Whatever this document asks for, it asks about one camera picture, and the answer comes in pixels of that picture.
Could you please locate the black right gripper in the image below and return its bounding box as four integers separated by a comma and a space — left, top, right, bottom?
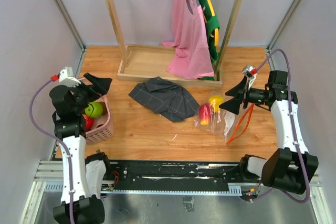
219, 76, 268, 114

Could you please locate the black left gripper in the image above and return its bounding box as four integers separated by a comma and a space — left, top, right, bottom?
68, 73, 112, 114

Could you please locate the yellow fake lemon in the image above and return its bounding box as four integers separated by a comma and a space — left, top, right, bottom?
208, 95, 225, 112

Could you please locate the green fake apple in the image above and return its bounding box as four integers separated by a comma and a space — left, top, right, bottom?
85, 102, 103, 119

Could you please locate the clear zip top bag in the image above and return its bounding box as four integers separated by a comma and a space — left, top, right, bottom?
193, 91, 254, 144

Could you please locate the red yellow fake mango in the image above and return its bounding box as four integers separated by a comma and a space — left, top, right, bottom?
198, 103, 213, 126

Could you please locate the red fake apple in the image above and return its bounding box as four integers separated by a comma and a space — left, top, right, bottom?
82, 114, 94, 132

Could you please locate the orange fake fruit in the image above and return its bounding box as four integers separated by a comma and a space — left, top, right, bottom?
100, 102, 107, 115

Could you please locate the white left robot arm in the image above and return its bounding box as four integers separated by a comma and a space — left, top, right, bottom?
49, 67, 112, 223

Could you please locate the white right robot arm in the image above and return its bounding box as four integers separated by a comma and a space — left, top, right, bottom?
219, 68, 319, 195

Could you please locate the pink plastic basket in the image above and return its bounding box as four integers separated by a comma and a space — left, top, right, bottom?
76, 76, 116, 145

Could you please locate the wooden clothes rack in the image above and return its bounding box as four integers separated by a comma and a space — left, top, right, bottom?
105, 0, 242, 89

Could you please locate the pink t-shirt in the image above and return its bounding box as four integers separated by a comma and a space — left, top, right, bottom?
161, 0, 214, 80

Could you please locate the dark grey checked cloth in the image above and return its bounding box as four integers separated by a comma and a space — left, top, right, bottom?
129, 77, 200, 122

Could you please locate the green t-shirt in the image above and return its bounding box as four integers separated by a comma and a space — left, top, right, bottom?
193, 0, 220, 81

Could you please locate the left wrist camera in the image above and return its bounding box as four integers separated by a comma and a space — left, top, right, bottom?
50, 67, 81, 88

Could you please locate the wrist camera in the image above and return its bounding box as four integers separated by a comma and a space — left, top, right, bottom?
50, 67, 81, 88
242, 65, 257, 89

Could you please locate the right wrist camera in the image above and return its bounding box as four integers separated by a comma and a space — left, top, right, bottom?
242, 65, 257, 89

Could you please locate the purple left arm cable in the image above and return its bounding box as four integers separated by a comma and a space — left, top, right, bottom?
29, 78, 77, 224

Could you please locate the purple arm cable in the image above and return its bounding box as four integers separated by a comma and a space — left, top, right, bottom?
29, 78, 77, 224
256, 48, 312, 204

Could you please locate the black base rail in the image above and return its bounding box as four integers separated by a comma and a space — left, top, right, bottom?
101, 159, 263, 190

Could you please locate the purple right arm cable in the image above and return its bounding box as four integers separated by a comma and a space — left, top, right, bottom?
256, 48, 312, 204

